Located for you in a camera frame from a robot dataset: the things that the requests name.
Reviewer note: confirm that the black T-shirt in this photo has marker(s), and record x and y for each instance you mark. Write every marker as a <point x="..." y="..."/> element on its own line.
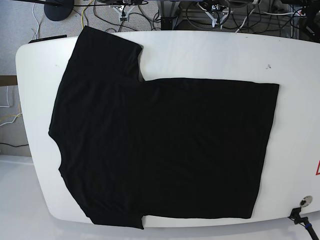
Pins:
<point x="184" y="148"/>

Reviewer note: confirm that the round black stand base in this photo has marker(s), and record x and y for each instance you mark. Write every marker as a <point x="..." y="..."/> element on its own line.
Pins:
<point x="58" y="10"/>

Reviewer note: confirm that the red warning sticker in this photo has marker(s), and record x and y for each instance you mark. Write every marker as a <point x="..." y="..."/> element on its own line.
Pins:
<point x="318" y="169"/>

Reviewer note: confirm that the round metal table grommet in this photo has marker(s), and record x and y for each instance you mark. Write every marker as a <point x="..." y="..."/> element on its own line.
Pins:
<point x="306" y="201"/>

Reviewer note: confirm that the aluminium frame post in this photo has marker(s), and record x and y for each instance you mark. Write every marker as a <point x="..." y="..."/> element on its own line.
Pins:
<point x="169" y="11"/>

